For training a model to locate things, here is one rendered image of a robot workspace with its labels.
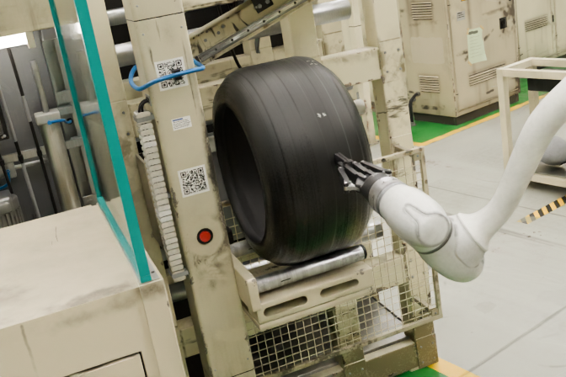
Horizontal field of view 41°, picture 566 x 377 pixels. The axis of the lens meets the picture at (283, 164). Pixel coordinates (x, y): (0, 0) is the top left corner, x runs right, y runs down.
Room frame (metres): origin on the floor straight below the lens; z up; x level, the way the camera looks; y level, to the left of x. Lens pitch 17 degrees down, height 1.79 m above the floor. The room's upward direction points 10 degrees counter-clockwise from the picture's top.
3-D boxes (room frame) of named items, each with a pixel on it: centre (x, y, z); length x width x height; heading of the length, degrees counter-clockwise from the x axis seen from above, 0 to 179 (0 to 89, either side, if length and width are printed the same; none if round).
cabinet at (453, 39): (6.74, -1.79, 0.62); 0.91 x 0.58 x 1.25; 124
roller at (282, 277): (1.93, -0.02, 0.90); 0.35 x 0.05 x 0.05; 109
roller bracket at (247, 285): (2.00, 0.19, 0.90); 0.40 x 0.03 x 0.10; 19
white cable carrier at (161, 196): (1.90, 0.33, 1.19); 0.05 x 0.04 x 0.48; 19
